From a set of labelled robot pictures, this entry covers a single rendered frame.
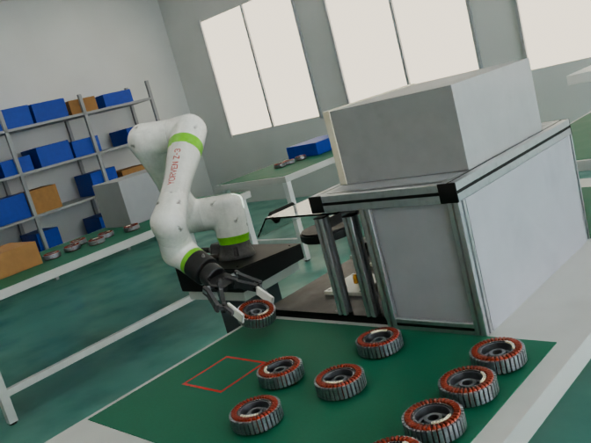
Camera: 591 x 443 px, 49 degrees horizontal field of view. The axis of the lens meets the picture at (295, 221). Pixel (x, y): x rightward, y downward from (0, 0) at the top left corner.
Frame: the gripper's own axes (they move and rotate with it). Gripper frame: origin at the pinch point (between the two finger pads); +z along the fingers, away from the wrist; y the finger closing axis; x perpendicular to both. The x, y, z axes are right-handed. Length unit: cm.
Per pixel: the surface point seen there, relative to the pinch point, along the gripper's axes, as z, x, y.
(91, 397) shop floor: -142, -180, -27
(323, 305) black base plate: 12.2, -0.3, -16.6
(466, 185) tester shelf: 44, 56, -17
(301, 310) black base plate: 7.9, -2.7, -12.0
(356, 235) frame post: 20.8, 31.3, -13.0
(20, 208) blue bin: -519, -299, -170
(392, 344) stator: 46, 20, 2
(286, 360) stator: 27.2, 10.4, 16.7
